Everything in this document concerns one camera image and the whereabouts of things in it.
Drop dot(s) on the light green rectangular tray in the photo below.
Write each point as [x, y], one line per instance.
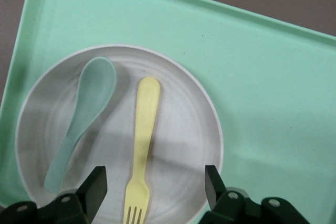
[236, 64]

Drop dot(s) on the round beige plate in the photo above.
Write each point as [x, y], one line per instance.
[178, 134]

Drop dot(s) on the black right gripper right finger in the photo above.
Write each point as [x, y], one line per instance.
[218, 192]

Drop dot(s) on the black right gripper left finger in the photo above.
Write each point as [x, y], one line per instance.
[92, 190]

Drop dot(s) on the pale green plastic spoon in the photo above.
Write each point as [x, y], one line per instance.
[94, 90]

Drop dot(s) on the yellow plastic fork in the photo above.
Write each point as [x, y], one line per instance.
[145, 119]

